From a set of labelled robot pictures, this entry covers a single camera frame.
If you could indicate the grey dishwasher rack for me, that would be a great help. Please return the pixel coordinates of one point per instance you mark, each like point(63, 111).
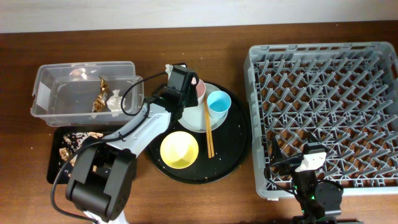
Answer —
point(343, 93)

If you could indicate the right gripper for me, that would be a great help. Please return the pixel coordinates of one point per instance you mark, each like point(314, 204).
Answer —
point(290, 165)

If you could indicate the blue cup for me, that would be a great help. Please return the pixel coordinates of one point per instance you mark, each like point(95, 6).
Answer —
point(218, 103)

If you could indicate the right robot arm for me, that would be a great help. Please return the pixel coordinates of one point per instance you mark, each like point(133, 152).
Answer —
point(319, 200)

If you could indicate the gold snack wrapper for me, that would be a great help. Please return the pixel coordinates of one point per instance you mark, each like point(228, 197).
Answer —
point(100, 101)

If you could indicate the black rectangular tray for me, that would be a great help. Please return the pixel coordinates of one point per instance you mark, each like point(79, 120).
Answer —
point(54, 167)

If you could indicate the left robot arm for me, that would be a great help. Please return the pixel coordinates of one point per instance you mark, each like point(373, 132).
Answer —
point(101, 179)

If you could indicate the wooden chopstick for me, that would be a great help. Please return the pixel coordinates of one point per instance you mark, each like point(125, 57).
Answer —
point(212, 151)
point(208, 129)

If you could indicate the yellow bowl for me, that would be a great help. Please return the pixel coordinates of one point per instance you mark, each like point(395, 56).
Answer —
point(179, 150)

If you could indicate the food scraps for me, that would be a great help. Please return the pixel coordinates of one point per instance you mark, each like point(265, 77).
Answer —
point(71, 143)

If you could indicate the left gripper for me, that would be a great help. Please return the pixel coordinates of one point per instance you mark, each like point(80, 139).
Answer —
point(193, 100)

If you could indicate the clear plastic bin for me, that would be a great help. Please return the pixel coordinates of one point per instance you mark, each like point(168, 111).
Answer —
point(64, 93)

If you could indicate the grey plate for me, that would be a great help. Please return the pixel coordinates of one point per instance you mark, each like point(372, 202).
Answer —
point(193, 119)

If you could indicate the pink cup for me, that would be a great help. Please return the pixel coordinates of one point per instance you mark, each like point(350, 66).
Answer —
point(201, 90)

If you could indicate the wooden chopstick right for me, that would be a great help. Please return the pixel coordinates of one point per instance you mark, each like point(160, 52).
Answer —
point(212, 151)

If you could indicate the white napkin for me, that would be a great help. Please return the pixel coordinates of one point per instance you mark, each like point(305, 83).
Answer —
point(114, 102)

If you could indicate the wooden chopstick left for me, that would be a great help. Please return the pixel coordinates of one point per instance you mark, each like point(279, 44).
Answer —
point(208, 129)

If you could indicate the round black tray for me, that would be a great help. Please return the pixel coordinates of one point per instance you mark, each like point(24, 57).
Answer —
point(231, 140)

